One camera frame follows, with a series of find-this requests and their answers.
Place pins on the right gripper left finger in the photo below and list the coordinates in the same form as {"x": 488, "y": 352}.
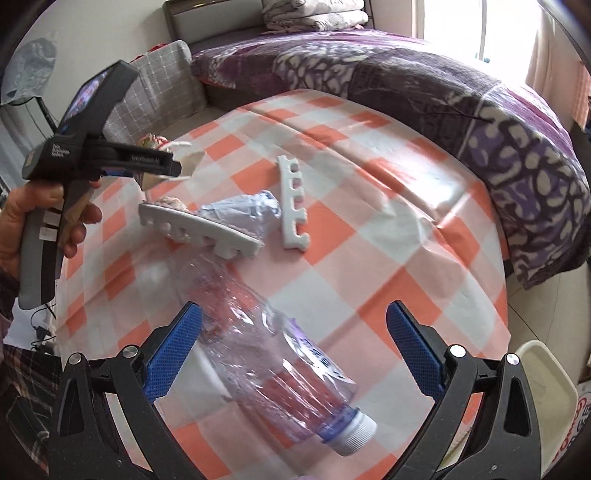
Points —
{"x": 84, "y": 442}

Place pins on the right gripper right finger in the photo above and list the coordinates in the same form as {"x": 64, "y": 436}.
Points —
{"x": 504, "y": 442}

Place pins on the clear plastic water bottle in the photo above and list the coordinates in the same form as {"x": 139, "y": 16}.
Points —
{"x": 269, "y": 365}

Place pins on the white tissue wad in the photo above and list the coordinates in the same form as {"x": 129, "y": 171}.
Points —
{"x": 171, "y": 202}

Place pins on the white trash bin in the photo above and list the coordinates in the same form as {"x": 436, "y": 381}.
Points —
{"x": 555, "y": 397}

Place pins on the person's left hand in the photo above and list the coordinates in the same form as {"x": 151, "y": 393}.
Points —
{"x": 19, "y": 211}

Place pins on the blue white cardboard box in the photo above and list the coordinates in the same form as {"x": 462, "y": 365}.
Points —
{"x": 574, "y": 462}

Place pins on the dark bed headboard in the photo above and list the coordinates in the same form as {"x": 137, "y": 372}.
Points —
{"x": 193, "y": 21}

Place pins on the white foam strip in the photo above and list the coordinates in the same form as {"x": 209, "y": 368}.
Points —
{"x": 184, "y": 227}
{"x": 291, "y": 196}

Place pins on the purple patterned bed quilt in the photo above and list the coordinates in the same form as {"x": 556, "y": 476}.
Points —
{"x": 505, "y": 133}

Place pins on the folded floral duvet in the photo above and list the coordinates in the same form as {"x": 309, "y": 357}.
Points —
{"x": 292, "y": 16}

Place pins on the orange checkered tablecloth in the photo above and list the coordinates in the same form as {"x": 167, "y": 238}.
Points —
{"x": 391, "y": 216}

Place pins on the pink curtain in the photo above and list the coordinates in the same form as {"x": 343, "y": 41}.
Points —
{"x": 558, "y": 72}

